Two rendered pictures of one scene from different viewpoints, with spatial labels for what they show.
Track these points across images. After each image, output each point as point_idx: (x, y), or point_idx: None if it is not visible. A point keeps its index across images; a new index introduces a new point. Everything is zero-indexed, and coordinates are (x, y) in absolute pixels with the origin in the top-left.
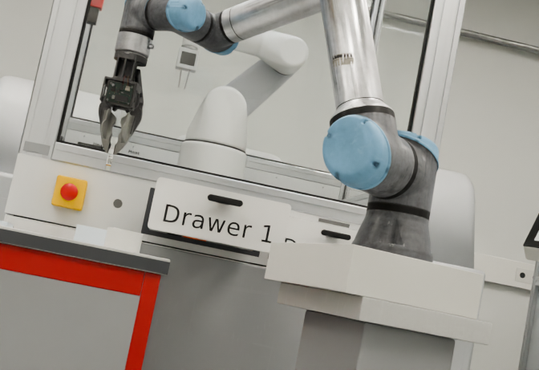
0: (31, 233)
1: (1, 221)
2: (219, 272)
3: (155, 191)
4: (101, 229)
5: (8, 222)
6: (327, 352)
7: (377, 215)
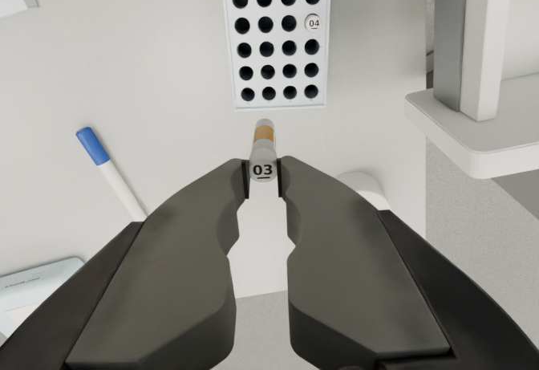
0: (250, 295)
1: (11, 14)
2: None
3: (447, 154)
4: (291, 108)
5: (28, 8)
6: None
7: None
